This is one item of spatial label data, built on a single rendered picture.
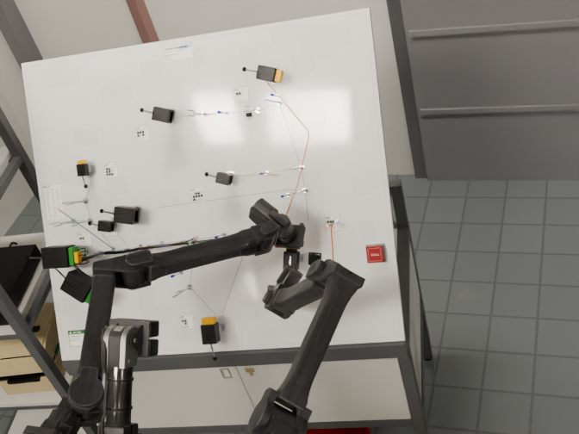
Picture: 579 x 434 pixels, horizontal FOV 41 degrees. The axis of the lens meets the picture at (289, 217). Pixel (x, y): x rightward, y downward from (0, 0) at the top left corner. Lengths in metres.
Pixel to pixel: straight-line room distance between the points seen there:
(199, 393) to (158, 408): 0.21
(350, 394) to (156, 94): 1.20
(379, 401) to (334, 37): 1.24
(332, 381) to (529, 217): 1.74
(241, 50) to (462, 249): 1.86
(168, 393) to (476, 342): 1.39
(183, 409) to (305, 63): 1.34
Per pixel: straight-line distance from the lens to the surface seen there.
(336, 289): 1.73
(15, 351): 3.05
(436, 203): 4.22
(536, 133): 4.12
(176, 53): 2.58
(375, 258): 2.40
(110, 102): 2.66
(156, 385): 2.89
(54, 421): 1.82
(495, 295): 3.73
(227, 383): 2.80
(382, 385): 2.71
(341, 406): 2.83
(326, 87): 2.44
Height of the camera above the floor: 2.78
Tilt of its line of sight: 40 degrees down
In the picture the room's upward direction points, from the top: 17 degrees counter-clockwise
